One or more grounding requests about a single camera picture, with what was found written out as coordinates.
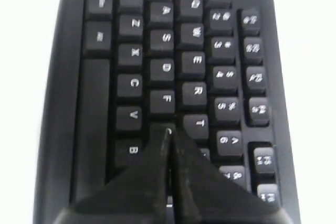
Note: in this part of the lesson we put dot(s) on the black acer keyboard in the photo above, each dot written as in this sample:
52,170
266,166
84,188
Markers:
121,68

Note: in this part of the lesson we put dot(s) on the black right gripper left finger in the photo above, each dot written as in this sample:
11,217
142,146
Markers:
137,195

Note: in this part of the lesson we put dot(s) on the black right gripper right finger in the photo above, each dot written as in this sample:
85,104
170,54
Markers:
202,194

